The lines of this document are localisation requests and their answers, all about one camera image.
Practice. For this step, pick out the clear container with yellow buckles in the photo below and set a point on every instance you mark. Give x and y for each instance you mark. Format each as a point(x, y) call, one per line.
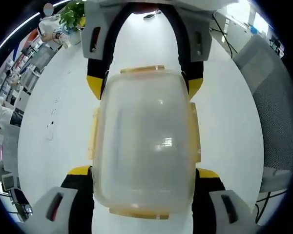
point(146, 143)

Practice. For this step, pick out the dark phone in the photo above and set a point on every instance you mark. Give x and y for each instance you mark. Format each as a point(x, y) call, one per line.
point(149, 16)

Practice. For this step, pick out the green potted plant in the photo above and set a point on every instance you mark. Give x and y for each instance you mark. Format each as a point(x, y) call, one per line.
point(72, 14)

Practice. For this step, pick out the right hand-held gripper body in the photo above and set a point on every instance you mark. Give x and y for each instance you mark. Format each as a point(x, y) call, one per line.
point(197, 4)

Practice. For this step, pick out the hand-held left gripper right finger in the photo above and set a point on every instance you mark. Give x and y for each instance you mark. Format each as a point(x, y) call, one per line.
point(210, 202)

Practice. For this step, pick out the long curved ceiling light strip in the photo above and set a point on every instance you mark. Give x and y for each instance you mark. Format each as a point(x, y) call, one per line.
point(22, 26)

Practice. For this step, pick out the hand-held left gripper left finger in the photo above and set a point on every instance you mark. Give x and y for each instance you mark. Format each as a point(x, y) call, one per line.
point(70, 202)

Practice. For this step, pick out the grey mesh office chair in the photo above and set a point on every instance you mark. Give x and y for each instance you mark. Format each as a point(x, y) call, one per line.
point(271, 109)

